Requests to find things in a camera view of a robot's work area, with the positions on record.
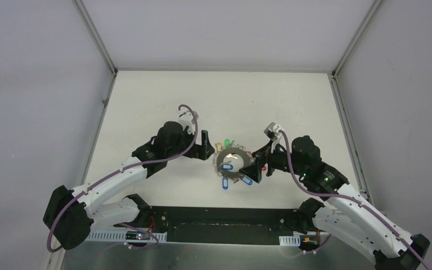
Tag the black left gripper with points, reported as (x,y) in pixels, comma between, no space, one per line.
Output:
(197,147)

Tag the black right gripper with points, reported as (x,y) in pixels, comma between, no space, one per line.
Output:
(253,171)

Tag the blue tag key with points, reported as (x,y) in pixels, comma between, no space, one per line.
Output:
(227,167)
(225,183)
(247,180)

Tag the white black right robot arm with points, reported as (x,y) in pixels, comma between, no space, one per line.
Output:
(338,208)

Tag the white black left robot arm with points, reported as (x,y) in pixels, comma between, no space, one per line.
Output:
(73,213)

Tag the green key tag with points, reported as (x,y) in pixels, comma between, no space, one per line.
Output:
(227,142)

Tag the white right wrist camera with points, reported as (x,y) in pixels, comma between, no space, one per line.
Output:
(272,131)

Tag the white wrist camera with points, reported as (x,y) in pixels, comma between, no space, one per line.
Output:
(272,131)
(187,120)

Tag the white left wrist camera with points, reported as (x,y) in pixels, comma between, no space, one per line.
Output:
(187,120)

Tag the black mounting base plate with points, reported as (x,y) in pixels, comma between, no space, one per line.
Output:
(243,226)

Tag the right white cable duct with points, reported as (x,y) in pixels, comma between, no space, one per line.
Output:
(293,240)

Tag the white cable duct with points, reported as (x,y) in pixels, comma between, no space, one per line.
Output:
(293,240)
(130,236)

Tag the left white cable duct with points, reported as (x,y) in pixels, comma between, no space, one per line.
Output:
(130,236)

